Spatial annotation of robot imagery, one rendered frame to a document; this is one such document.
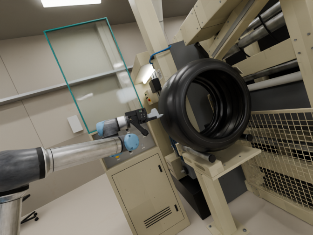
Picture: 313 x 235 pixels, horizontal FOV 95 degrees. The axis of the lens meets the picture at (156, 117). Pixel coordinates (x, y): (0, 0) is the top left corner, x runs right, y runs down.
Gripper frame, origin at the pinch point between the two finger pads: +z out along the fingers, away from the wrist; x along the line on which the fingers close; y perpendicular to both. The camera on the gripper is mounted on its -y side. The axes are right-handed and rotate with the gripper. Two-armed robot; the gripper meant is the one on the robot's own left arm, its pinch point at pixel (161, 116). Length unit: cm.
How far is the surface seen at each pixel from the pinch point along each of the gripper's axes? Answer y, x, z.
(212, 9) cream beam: 50, -12, 41
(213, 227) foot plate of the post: -118, 41, 33
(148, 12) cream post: 77, 26, 19
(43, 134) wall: 19, 352, -216
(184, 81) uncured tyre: 14.6, -11.3, 13.8
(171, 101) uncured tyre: 6.5, -9.0, 4.9
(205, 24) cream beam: 48, -3, 42
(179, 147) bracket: -28.0, 23.5, 14.2
